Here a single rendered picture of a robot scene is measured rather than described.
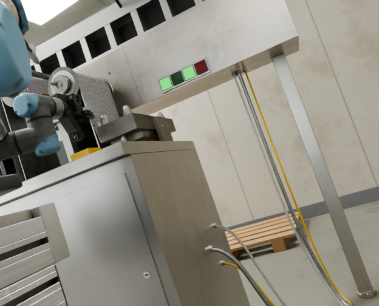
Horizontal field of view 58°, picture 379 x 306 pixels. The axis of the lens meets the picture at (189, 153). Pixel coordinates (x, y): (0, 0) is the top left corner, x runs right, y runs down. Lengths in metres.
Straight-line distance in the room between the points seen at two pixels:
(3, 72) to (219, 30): 1.20
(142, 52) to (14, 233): 1.27
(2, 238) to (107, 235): 0.57
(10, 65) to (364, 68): 3.26
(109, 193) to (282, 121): 2.67
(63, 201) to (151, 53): 0.84
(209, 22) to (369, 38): 2.21
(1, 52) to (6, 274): 0.28
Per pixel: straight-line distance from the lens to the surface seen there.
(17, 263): 0.53
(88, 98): 1.44
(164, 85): 1.60
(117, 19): 1.80
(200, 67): 1.55
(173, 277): 1.02
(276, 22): 1.55
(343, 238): 1.69
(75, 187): 1.10
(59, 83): 1.45
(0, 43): 0.48
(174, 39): 1.63
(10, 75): 0.49
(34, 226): 0.56
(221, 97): 3.66
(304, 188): 3.53
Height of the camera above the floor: 0.74
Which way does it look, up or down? 4 degrees up
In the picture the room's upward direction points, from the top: 19 degrees counter-clockwise
